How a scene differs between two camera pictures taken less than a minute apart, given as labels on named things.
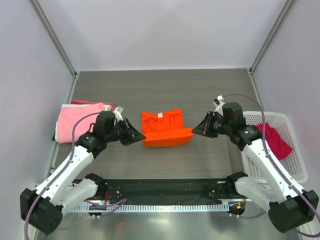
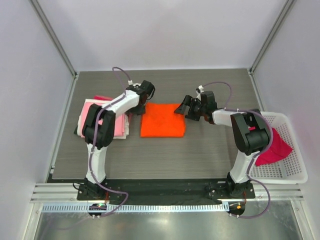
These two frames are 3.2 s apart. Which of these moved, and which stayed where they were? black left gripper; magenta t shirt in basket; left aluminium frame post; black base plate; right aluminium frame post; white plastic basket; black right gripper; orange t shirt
Moved: black right gripper; orange t shirt; black left gripper
Stayed: right aluminium frame post; left aluminium frame post; white plastic basket; black base plate; magenta t shirt in basket
